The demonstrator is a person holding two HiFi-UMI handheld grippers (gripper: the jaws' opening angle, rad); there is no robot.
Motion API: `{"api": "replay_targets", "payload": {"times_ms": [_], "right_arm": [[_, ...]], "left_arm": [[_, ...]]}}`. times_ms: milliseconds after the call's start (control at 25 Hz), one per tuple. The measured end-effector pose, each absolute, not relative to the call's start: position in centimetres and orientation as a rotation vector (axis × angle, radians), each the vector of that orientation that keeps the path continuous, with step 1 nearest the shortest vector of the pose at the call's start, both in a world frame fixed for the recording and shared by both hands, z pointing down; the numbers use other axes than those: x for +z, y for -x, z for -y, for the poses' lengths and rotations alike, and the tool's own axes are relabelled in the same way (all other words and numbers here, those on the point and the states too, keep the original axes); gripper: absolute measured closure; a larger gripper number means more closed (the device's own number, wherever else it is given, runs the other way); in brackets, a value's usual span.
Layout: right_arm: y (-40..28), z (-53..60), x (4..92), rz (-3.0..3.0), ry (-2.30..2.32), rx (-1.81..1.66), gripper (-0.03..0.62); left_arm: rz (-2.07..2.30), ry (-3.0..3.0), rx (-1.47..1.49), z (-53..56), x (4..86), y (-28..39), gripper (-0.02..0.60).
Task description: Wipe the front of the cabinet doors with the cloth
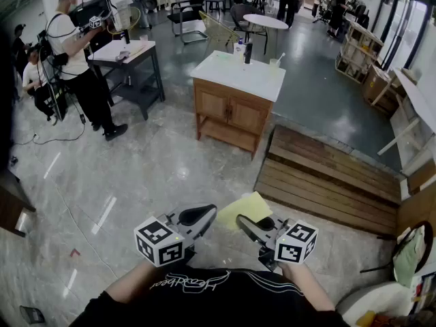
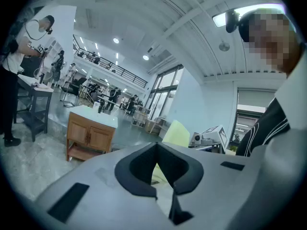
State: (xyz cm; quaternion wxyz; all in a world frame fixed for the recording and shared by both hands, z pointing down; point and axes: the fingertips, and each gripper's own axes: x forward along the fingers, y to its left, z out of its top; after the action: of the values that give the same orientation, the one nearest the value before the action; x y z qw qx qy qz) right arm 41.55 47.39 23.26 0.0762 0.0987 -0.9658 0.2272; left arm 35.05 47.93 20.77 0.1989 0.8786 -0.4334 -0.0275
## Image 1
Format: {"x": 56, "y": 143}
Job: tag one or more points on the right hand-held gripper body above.
{"x": 296, "y": 247}

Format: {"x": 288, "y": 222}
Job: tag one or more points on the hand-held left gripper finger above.
{"x": 204, "y": 225}
{"x": 213, "y": 208}

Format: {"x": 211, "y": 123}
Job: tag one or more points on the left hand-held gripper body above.
{"x": 156, "y": 240}

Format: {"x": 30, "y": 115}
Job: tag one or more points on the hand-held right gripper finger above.
{"x": 279, "y": 221}
{"x": 253, "y": 233}

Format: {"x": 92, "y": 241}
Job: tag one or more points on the yellow cloth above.
{"x": 245, "y": 206}

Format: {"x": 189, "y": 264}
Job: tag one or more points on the wooden cabinet door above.
{"x": 248, "y": 114}
{"x": 212, "y": 104}

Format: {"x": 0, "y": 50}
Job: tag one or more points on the person's right forearm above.
{"x": 306, "y": 288}

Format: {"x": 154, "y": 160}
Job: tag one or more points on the person's left forearm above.
{"x": 133, "y": 281}

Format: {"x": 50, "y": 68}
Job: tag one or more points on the wooden vanity cabinet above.
{"x": 235, "y": 90}

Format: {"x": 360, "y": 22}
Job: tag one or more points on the black framed glass door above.
{"x": 405, "y": 29}

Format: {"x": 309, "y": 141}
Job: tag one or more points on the slatted wooden platform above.
{"x": 323, "y": 182}

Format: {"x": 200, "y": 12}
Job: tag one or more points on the person's black t-shirt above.
{"x": 221, "y": 305}

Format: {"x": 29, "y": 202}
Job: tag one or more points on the black round-back chair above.
{"x": 374, "y": 269}

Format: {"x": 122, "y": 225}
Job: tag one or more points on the white bean bag seat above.
{"x": 374, "y": 298}

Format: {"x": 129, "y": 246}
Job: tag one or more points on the brown wooden board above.
{"x": 415, "y": 210}

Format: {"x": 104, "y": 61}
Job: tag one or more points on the flat black device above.
{"x": 32, "y": 315}

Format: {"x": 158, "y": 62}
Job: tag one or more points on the dark wooden furniture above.
{"x": 10, "y": 203}

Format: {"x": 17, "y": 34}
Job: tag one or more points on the clear plastic cup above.
{"x": 274, "y": 64}
{"x": 144, "y": 39}

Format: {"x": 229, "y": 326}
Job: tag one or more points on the white soap bottle blue cap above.
{"x": 239, "y": 48}

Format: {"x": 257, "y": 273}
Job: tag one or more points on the white toothbrush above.
{"x": 281, "y": 57}

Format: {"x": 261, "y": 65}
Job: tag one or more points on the cardboard box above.
{"x": 374, "y": 83}

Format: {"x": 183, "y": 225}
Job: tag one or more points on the dark grey washstand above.
{"x": 109, "y": 51}

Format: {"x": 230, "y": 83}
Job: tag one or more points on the wooden crate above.
{"x": 357, "y": 46}

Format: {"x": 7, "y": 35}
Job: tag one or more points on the black cantilever chair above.
{"x": 180, "y": 17}

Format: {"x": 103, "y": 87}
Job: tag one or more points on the round white table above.
{"x": 265, "y": 21}

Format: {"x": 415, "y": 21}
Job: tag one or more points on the dark wicker chair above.
{"x": 240, "y": 12}

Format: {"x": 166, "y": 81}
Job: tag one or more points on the white shelf frame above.
{"x": 419, "y": 104}

